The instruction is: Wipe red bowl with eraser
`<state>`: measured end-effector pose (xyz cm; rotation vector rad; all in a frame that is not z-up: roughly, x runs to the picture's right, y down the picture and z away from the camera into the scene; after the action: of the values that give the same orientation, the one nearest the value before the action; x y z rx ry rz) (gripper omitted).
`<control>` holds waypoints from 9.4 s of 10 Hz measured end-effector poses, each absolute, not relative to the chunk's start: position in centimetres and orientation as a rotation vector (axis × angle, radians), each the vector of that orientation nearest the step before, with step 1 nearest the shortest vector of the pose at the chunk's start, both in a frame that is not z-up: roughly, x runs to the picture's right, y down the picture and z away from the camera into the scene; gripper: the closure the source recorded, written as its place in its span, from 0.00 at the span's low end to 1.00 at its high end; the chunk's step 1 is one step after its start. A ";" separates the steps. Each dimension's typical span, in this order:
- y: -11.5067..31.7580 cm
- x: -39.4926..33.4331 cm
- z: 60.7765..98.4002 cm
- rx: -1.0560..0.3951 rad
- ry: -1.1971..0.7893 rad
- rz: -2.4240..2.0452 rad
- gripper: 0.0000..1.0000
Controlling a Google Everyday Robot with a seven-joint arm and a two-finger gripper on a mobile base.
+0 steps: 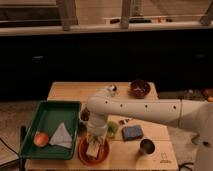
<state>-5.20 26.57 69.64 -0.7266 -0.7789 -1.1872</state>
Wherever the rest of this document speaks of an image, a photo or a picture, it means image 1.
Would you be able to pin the dark brown bowl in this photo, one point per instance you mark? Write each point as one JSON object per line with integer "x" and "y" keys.
{"x": 139, "y": 88}

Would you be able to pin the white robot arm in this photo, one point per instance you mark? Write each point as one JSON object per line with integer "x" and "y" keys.
{"x": 194, "y": 116}

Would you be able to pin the metal cup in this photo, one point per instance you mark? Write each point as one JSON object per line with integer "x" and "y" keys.
{"x": 146, "y": 147}

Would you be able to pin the red apple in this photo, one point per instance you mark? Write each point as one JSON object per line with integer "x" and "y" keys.
{"x": 41, "y": 139}

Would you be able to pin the white folded cloth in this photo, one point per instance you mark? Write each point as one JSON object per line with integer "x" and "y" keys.
{"x": 61, "y": 137}

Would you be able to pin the green plastic tray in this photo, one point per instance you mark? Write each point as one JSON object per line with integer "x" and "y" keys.
{"x": 48, "y": 116}

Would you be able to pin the blue sponge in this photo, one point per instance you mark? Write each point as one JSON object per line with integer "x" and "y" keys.
{"x": 132, "y": 132}

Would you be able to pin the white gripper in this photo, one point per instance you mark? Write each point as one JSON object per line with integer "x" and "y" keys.
{"x": 96, "y": 132}

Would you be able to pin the red bowl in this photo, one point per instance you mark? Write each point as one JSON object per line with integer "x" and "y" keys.
{"x": 88, "y": 160}

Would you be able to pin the green toy vegetable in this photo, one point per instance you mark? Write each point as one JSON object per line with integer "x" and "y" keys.
{"x": 112, "y": 129}

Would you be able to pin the white eraser block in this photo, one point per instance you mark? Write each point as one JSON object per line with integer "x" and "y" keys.
{"x": 93, "y": 149}

